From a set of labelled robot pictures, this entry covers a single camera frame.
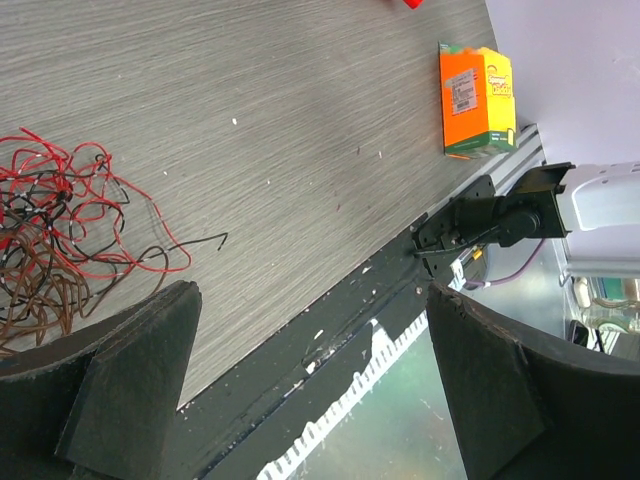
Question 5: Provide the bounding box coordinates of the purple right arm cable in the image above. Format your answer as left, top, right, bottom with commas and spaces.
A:
462, 239, 546, 291

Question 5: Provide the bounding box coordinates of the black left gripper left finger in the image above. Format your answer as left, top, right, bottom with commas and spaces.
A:
1, 281, 202, 479

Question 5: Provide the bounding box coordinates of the wire bundle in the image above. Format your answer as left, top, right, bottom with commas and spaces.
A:
0, 127, 230, 356

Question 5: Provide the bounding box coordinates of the red compartment tray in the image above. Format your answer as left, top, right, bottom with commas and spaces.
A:
389, 0, 423, 10

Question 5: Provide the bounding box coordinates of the white cable duct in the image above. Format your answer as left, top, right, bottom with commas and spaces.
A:
254, 312, 431, 480

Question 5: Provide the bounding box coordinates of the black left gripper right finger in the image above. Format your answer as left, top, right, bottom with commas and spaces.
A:
426, 283, 639, 479

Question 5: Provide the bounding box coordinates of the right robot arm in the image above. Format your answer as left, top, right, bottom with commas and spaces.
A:
414, 162, 639, 277

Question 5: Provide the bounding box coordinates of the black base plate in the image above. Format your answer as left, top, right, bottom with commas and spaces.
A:
169, 174, 496, 480

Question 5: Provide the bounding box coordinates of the orange yellow carton box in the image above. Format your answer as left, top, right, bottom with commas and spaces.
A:
439, 43, 517, 159

